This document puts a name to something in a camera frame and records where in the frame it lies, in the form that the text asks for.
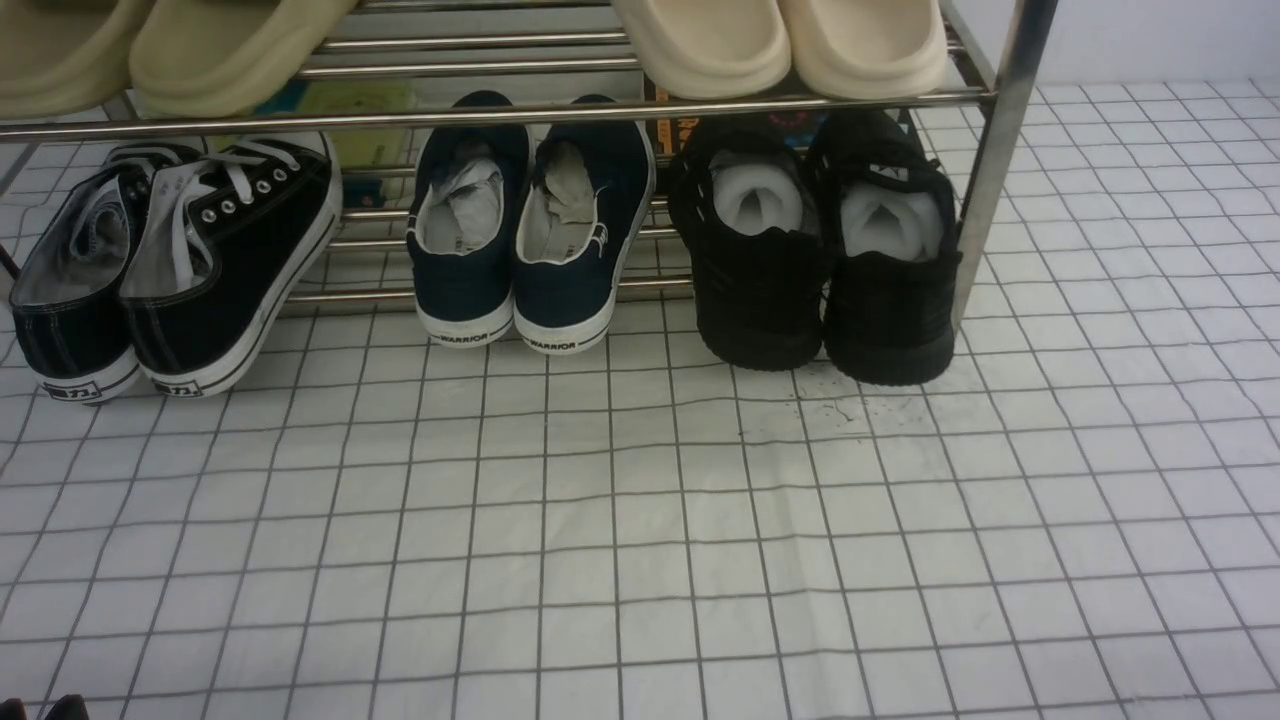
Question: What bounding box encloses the black knit sneaker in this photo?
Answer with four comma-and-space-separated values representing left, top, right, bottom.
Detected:
805, 109, 963, 386
668, 117, 835, 372

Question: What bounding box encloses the green box behind rack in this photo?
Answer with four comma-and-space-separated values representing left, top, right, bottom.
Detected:
250, 79, 415, 209

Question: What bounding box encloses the metal shoe rack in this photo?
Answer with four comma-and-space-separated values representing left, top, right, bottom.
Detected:
3, 1, 1059, 322

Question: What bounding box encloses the navy slip-on shoe right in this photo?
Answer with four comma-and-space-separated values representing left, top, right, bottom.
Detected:
513, 120, 657, 356

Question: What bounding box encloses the navy slip-on shoe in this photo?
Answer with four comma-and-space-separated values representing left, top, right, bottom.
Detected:
404, 124, 532, 348
513, 120, 657, 356

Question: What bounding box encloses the navy slip-on shoe left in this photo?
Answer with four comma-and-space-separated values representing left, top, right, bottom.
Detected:
404, 124, 532, 348

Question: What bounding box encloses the black orange printed box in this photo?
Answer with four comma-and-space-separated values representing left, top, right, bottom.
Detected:
646, 110, 828, 156

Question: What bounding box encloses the cream slipper left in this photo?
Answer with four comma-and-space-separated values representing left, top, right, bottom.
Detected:
611, 1, 792, 100

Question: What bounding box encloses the cream slipper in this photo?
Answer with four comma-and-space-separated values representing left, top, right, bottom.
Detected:
780, 1, 950, 100
611, 1, 792, 100

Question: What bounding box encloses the cream slipper right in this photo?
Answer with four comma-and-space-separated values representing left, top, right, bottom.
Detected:
780, 1, 950, 100

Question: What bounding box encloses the black canvas sneaker right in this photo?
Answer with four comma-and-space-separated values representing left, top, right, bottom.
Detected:
119, 132, 343, 398

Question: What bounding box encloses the black canvas sneaker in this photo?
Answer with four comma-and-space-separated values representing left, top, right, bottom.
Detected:
8, 138, 209, 406
119, 132, 343, 398

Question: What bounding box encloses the olive slipper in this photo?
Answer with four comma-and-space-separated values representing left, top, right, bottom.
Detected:
128, 1, 357, 118
1, 1, 154, 120

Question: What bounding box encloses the black canvas sneaker left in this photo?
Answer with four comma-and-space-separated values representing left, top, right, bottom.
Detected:
8, 138, 209, 406

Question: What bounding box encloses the olive slipper far left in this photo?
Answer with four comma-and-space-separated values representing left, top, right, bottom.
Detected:
1, 1, 154, 120

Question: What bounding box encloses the dark object bottom left corner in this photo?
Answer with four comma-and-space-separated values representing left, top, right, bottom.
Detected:
0, 694, 90, 720

